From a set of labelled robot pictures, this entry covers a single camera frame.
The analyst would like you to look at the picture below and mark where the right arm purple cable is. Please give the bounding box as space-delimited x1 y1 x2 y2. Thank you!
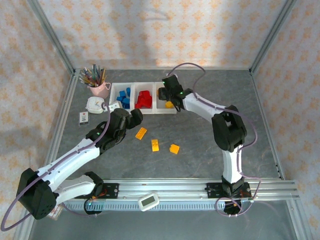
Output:
166 62 262 217

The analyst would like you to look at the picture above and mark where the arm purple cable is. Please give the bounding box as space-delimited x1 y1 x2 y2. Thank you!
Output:
166 62 262 217
0 101 112 231

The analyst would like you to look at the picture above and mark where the aluminium mounting rail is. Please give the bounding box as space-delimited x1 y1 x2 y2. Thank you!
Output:
26 178 300 202

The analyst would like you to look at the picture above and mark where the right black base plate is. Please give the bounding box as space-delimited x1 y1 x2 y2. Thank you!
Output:
205 181 252 200

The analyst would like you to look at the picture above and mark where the pink cup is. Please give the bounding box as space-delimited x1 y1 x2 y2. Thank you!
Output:
88 81 112 99

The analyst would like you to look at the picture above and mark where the grey slotted cable duct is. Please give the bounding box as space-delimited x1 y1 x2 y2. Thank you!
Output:
61 200 241 211

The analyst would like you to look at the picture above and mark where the white digital timer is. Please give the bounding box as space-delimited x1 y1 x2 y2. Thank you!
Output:
138 191 161 212

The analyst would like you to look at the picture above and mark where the playing card box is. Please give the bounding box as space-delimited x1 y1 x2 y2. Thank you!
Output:
50 204 64 221

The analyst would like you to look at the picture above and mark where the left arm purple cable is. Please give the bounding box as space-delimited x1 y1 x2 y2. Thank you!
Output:
0 101 112 231

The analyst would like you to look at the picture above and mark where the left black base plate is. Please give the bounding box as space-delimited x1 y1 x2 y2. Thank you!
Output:
74 181 120 200

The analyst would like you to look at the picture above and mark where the aluminium frame post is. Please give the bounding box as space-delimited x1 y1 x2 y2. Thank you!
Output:
13 199 38 240
286 199 313 240
249 0 300 76
26 0 77 76

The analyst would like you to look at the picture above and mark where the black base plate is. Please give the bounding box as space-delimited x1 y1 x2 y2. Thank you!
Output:
74 181 120 200
205 181 252 200

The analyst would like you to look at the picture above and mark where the small black white card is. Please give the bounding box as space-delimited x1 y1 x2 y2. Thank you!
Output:
79 111 91 126

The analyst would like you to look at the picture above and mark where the aluminium frame rail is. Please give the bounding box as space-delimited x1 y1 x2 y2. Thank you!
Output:
37 73 82 181
73 66 253 71
249 72 286 181

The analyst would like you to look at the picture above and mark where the white square clock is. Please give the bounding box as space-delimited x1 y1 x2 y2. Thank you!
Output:
86 96 106 115

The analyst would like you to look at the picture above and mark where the bundle of coloured pens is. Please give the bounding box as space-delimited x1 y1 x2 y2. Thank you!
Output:
78 63 106 88

